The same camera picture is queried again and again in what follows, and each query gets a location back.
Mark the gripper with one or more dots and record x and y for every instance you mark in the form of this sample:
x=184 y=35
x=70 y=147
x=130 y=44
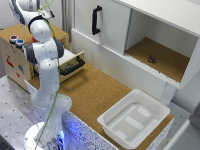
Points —
x=46 y=13

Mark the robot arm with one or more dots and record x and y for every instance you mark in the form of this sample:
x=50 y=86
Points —
x=47 y=76

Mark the blue button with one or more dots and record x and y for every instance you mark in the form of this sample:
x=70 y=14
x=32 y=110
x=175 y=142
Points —
x=20 y=42

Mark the red button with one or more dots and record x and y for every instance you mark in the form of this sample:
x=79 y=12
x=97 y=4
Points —
x=13 y=38

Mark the wooden drawer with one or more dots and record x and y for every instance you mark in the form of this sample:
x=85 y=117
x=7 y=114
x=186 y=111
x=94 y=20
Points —
x=71 y=57

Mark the white sliding door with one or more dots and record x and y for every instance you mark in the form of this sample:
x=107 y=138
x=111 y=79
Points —
x=113 y=23

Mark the wooden drawer box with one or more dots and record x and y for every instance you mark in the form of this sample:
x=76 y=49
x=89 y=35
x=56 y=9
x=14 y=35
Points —
x=10 y=70

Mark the purple block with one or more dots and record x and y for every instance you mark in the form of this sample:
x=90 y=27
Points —
x=151 y=59

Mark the white cabinet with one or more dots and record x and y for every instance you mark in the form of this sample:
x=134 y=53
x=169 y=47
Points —
x=173 y=20

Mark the white plastic box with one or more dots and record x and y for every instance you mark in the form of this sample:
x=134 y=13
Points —
x=133 y=120

